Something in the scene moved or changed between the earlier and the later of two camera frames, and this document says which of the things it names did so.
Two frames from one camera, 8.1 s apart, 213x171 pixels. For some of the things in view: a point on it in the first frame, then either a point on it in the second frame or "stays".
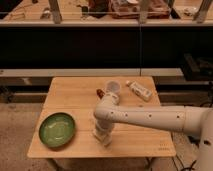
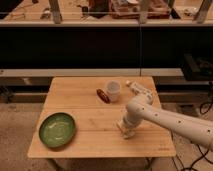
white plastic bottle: x=144 y=94 stays
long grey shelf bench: x=94 y=72 stays
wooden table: x=79 y=97 stays
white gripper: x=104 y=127 -> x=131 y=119
